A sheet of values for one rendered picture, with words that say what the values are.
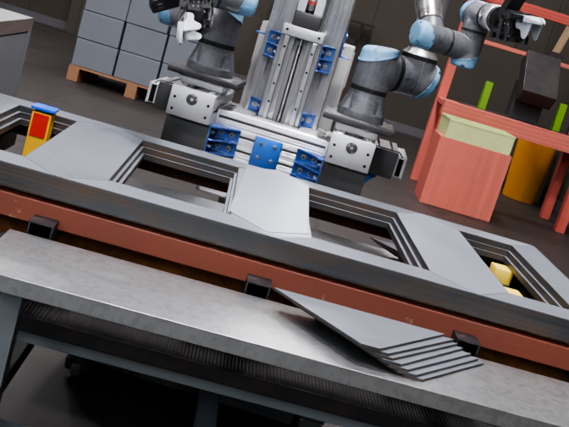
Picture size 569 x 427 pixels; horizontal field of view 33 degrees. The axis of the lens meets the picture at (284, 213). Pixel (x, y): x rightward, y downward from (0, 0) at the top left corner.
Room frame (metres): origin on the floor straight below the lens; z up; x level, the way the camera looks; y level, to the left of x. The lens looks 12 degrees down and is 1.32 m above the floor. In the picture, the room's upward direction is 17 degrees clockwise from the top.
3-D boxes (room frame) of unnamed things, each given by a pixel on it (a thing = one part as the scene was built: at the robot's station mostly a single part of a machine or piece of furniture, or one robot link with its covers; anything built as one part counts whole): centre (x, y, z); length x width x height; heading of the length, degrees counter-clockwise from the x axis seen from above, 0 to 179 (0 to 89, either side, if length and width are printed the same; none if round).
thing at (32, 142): (2.42, 0.67, 0.78); 0.05 x 0.05 x 0.19; 5
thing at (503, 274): (2.50, -0.60, 0.79); 0.06 x 0.05 x 0.04; 5
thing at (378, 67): (3.00, -0.15, 1.20); 0.13 x 0.12 x 0.14; 114
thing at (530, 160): (10.31, -2.38, 0.34); 0.44 x 0.43 x 0.68; 179
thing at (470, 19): (2.82, -0.37, 1.43); 0.11 x 0.08 x 0.09; 24
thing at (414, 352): (1.71, -0.25, 0.77); 0.45 x 0.20 x 0.04; 95
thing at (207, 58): (3.01, 0.36, 1.09); 0.15 x 0.15 x 0.10
